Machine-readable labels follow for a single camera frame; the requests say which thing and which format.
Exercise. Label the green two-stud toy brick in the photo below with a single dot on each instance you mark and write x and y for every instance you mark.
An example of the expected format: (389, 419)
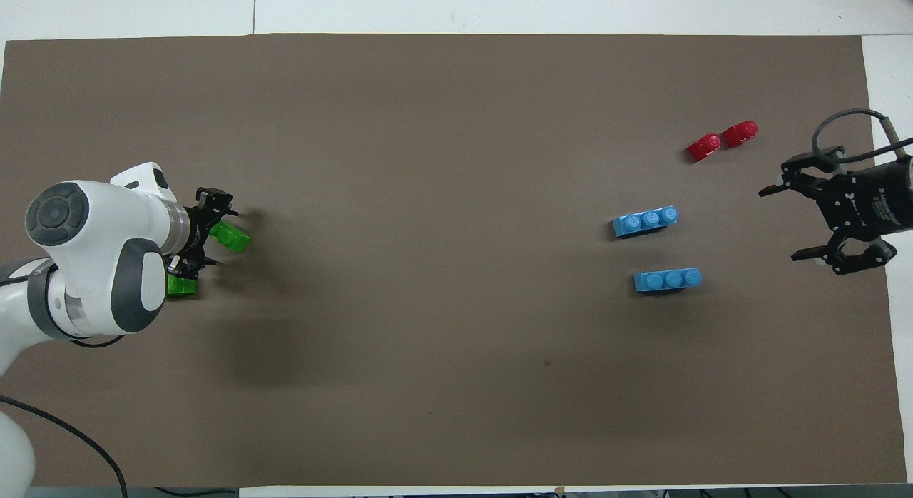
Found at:
(182, 286)
(232, 237)

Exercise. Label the red one-stud toy brick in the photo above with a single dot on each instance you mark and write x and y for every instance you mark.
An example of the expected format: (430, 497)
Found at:
(704, 148)
(739, 134)

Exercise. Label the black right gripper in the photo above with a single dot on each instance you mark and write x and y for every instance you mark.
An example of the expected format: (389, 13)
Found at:
(874, 202)

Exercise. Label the blue three-stud toy brick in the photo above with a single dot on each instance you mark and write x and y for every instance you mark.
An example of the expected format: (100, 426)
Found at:
(643, 222)
(667, 280)

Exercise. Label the brown table mat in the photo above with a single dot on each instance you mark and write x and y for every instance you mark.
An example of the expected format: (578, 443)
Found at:
(456, 163)

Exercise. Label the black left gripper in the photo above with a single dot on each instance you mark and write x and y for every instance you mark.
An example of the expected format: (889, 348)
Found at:
(196, 234)

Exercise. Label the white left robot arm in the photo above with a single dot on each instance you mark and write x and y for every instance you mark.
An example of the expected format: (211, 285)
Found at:
(93, 220)

